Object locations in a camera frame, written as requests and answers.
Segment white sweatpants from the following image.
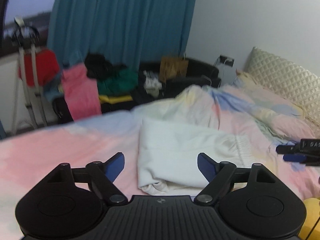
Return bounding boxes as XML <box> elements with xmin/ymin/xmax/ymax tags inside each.
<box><xmin>137</xmin><ymin>119</ymin><xmax>254</xmax><ymax>196</ymax></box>

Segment pastel duvet bedding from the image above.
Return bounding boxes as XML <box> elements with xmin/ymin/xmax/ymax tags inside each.
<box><xmin>1</xmin><ymin>72</ymin><xmax>319</xmax><ymax>239</ymax></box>

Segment yellow plush object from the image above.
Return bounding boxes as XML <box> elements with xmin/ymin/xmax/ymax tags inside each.
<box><xmin>299</xmin><ymin>198</ymin><xmax>320</xmax><ymax>240</ymax></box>

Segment cream quilted headboard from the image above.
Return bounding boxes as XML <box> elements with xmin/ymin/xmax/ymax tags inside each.
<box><xmin>245</xmin><ymin>47</ymin><xmax>319</xmax><ymax>128</ymax></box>

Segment yellow garment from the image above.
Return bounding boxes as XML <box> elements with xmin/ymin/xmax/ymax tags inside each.
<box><xmin>99</xmin><ymin>95</ymin><xmax>133</xmax><ymax>104</ymax></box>

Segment pink garment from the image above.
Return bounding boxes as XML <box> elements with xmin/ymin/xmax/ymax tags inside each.
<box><xmin>61</xmin><ymin>63</ymin><xmax>102</xmax><ymax>121</ymax></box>

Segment green garment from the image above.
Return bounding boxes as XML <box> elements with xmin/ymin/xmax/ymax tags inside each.
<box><xmin>97</xmin><ymin>68</ymin><xmax>138</xmax><ymax>96</ymax></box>

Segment black armchair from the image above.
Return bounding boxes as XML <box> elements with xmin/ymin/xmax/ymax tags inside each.
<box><xmin>131</xmin><ymin>58</ymin><xmax>221</xmax><ymax>101</ymax></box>

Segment black garment pile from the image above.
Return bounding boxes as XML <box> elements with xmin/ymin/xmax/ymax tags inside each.
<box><xmin>84</xmin><ymin>54</ymin><xmax>127</xmax><ymax>81</ymax></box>

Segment brown paper bag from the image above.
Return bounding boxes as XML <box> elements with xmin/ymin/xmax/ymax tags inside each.
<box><xmin>159</xmin><ymin>56</ymin><xmax>189</xmax><ymax>83</ymax></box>

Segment red garment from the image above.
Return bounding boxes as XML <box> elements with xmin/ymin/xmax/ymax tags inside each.
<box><xmin>24</xmin><ymin>49</ymin><xmax>60</xmax><ymax>87</ymax></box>

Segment blue curtain right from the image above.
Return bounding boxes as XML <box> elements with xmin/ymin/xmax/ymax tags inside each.
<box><xmin>47</xmin><ymin>0</ymin><xmax>195</xmax><ymax>70</ymax></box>

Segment dark framed window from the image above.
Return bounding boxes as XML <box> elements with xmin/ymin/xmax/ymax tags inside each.
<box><xmin>1</xmin><ymin>0</ymin><xmax>55</xmax><ymax>57</ymax></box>

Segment wall power socket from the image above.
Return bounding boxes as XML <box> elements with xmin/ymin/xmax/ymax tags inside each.
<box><xmin>219</xmin><ymin>55</ymin><xmax>234</xmax><ymax>67</ymax></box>

